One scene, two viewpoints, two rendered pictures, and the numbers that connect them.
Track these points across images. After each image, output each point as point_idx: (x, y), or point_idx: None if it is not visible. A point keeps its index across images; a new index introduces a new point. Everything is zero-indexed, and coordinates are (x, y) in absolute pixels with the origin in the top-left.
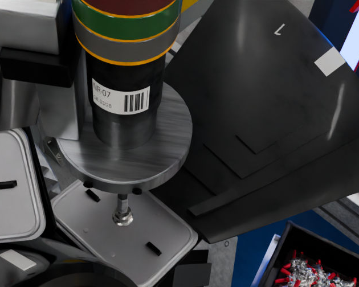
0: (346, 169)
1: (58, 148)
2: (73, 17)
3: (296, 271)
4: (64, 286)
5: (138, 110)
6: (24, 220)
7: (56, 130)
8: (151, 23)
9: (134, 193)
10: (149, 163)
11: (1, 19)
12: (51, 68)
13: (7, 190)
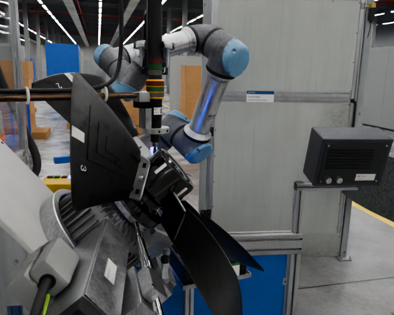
0: None
1: (148, 131)
2: (151, 93)
3: None
4: (166, 152)
5: (161, 113)
6: (147, 153)
7: (147, 125)
8: (163, 88)
9: (167, 131)
10: (165, 127)
11: (142, 94)
12: (150, 102)
13: (140, 149)
